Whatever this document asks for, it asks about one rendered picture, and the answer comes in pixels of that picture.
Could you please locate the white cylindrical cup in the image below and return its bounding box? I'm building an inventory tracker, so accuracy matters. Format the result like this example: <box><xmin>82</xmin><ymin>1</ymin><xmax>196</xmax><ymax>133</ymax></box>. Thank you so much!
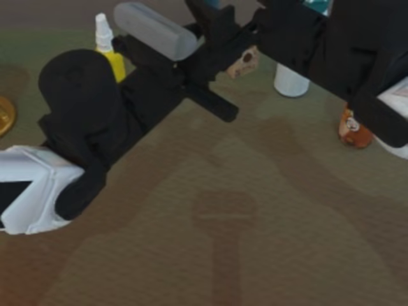
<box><xmin>273</xmin><ymin>62</ymin><xmax>311</xmax><ymax>98</ymax></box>

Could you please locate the orange brown small bottle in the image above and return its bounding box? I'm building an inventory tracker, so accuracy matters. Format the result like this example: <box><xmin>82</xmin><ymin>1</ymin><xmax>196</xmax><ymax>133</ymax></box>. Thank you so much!
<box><xmin>338</xmin><ymin>106</ymin><xmax>374</xmax><ymax>149</ymax></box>

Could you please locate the grey wrist camera housing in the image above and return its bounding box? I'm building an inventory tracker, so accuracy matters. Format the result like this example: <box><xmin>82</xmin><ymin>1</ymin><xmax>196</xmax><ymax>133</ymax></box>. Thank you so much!
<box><xmin>113</xmin><ymin>2</ymin><xmax>198</xmax><ymax>62</ymax></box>

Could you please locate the gold round disc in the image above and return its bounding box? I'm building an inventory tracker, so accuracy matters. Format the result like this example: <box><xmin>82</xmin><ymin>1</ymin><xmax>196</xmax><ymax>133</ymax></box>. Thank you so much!
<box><xmin>0</xmin><ymin>96</ymin><xmax>17</xmax><ymax>138</ymax></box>

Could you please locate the yellow bottle with white cap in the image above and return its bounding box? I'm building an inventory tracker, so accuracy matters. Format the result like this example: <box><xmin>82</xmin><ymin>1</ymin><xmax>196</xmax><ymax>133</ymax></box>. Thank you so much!
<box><xmin>94</xmin><ymin>12</ymin><xmax>126</xmax><ymax>84</ymax></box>

